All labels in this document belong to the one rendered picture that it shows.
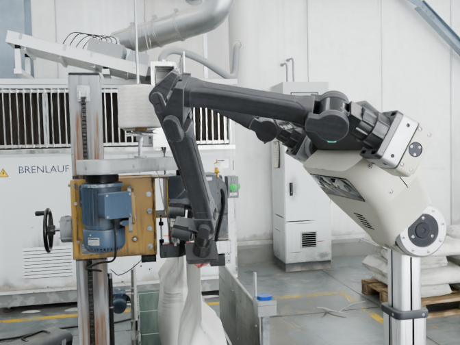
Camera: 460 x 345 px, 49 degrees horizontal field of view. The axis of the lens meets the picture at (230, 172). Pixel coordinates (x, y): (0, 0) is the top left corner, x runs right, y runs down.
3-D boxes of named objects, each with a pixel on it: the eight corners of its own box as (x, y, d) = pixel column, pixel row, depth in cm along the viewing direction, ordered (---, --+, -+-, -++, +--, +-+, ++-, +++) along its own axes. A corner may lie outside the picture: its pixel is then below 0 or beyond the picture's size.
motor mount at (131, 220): (136, 232, 181) (135, 187, 180) (118, 233, 179) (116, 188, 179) (135, 221, 208) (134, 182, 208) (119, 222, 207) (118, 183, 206)
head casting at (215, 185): (228, 240, 208) (227, 168, 206) (169, 244, 203) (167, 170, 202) (217, 228, 237) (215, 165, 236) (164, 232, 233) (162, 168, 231)
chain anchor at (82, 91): (90, 100, 198) (89, 84, 197) (76, 100, 197) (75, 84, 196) (90, 101, 200) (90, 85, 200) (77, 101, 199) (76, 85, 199)
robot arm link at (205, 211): (179, 118, 120) (190, 94, 128) (157, 119, 122) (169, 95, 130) (214, 239, 147) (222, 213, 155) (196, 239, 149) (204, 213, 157)
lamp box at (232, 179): (239, 198, 208) (238, 176, 207) (228, 198, 207) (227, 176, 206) (235, 196, 215) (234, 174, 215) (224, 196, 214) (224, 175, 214)
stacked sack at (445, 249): (478, 256, 418) (478, 239, 418) (406, 261, 406) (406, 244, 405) (447, 246, 460) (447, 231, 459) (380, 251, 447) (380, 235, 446)
